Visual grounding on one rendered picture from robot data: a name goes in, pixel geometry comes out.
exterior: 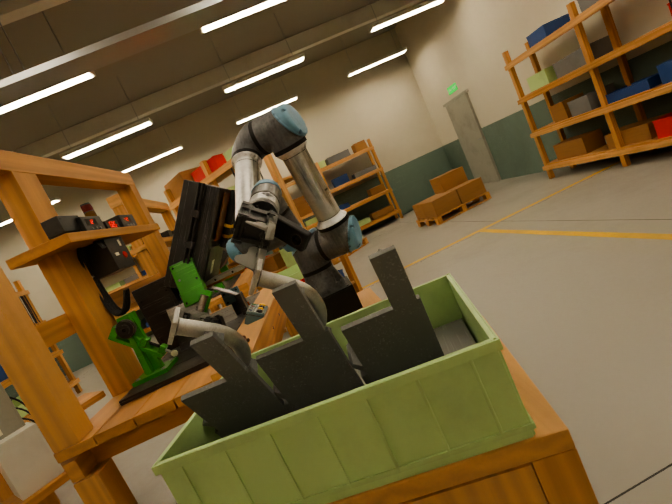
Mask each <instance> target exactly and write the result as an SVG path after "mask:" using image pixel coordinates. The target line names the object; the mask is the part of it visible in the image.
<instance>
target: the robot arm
mask: <svg viewBox="0 0 672 504"><path fill-rule="evenodd" d="M307 133H308V129H307V126H306V124H305V122H304V120H303V118H302V117H301V116H300V114H299V113H298V112H297V111H296V110H295V109H294V108H293V107H292V106H291V105H289V104H286V103H283V104H280V105H278V106H276V107H273V108H271V110H269V111H267V112H266V113H264V114H262V115H261V116H259V117H257V118H255V119H254V120H252V121H250V122H248V123H247V124H245V125H244V126H243V127H242V129H241V130H240V131H239V133H238V135H237V137H236V139H235V142H234V145H233V149H232V155H231V163H232V166H233V168H234V169H235V224H234V225H233V227H234V228H233V229H234V233H233V236H232V238H231V239H230V240H228V242H227V243H226V250H227V253H228V255H229V257H230V258H231V259H232V260H233V261H234V262H236V263H238V264H240V265H242V266H244V267H246V268H248V269H250V270H252V271H253V274H254V271H255V268H256V265H257V262H258V259H259V258H260V259H263V262H262V270H263V267H264V262H265V257H266V253H267V252H269V251H272V250H274V249H276V248H279V247H281V246H282V248H283V249H284V250H285V251H287V252H292V256H293V257H294V259H295V261H296V263H297V265H298V267H299V269H300V271H301V273H302V275H303V277H304V279H305V283H306V284H308V285H310V286H311V287H312V288H314V289H315V290H316V291H317V292H318V293H319V295H320V296H321V297H322V298H324V297H326V296H328V295H330V294H332V293H334V292H336V291H337V290H339V289H340V288H342V287H343V286H344V285H345V284H346V281H345V279H344V277H343V276H342V275H341V274H340V273H339V272H338V270H337V269H336V268H335V267H334V266H333V265H332V262H331V259H334V258H336V257H339V256H341V255H344V254H346V253H349V252H352V251H354V250H356V249H358V248H360V247H361V245H362V233H361V229H360V225H359V223H358V220H357V219H356V217H355V216H354V215H352V216H351V215H350V216H348V214H347V212H346V211H344V210H341V209H339V207H338V205H337V203H336V201H335V199H334V198H333V196H332V194H331V192H330V190H329V189H328V187H327V185H326V183H325V181H324V179H323V178H322V176H321V174H320V172H319V170H318V168H317V167H316V165H315V163H314V161H313V159H312V158H311V156H310V154H309V152H308V150H307V148H306V143H307V139H306V137H305V136H306V134H307ZM271 153H274V155H275V157H276V158H278V159H281V160H283V161H284V163H285V165H286V166H287V168H288V170H289V172H290V173H291V175H292V177H293V179H294V180H295V182H296V184H297V185H298V187H299V189H300V191H301V192H302V194H303V196H304V198H305V199H306V201H307V203H308V204H309V206H310V208H311V210H312V211H313V213H314V215H315V217H316V218H317V220H318V225H317V229H318V230H317V229H315V228H312V229H310V230H306V229H304V228H303V227H302V224H301V223H300V222H299V221H298V219H297V218H296V217H295V215H294V214H293V212H292V211H291V209H290V208H289V206H288V204H287V203H286V201H285V200H284V198H283V197H282V191H281V188H280V186H279V185H278V183H276V182H275V181H273V180H271V179H263V180H260V173H259V169H260V168H261V167H262V159H263V158H264V157H265V156H267V155H269V154H271Z"/></svg>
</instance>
